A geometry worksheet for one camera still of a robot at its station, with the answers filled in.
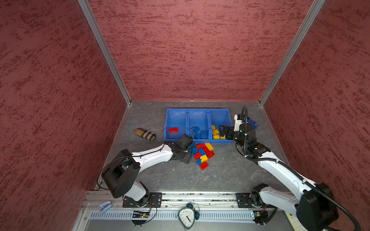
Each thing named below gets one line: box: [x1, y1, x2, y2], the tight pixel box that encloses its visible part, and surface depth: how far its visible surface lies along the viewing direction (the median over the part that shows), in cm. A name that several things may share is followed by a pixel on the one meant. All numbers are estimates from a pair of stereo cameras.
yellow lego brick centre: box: [199, 154, 209, 163], surface depth 89 cm
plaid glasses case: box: [134, 128, 157, 142], surface depth 99 cm
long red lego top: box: [195, 142, 211, 155], surface depth 94 cm
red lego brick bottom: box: [199, 161, 210, 171], surface depth 87 cm
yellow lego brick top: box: [204, 142, 214, 152], surface depth 96 cm
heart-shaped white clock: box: [175, 202, 201, 231], surface depth 68 cm
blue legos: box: [192, 127, 206, 140], surface depth 100 cm
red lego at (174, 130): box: [169, 127, 179, 134], surface depth 102 cm
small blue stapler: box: [98, 201, 114, 213], surface depth 72 cm
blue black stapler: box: [247, 116, 259, 130], surface depth 105 cm
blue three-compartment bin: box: [163, 108, 234, 144], surface depth 105 cm
